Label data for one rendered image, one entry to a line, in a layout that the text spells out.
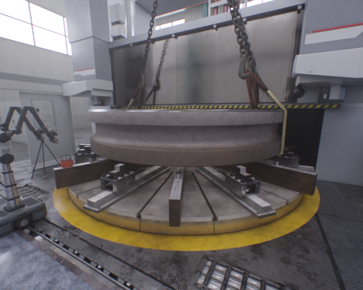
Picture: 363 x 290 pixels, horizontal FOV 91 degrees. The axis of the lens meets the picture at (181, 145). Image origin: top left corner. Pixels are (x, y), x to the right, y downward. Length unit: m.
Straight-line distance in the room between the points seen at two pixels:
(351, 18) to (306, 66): 0.99
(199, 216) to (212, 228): 0.29
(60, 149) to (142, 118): 4.72
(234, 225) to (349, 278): 1.26
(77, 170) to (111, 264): 2.07
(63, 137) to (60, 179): 3.39
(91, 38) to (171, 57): 2.43
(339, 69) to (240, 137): 1.67
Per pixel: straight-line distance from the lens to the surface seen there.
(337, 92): 4.39
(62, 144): 7.28
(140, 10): 10.10
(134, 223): 2.94
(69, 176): 4.06
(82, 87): 6.28
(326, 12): 4.22
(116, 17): 8.38
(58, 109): 7.20
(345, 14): 4.24
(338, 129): 5.61
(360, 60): 3.67
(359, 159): 5.82
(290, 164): 4.85
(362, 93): 4.66
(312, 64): 3.57
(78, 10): 7.40
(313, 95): 4.51
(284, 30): 5.70
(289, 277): 2.63
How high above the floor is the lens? 1.76
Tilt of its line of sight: 11 degrees down
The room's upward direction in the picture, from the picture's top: straight up
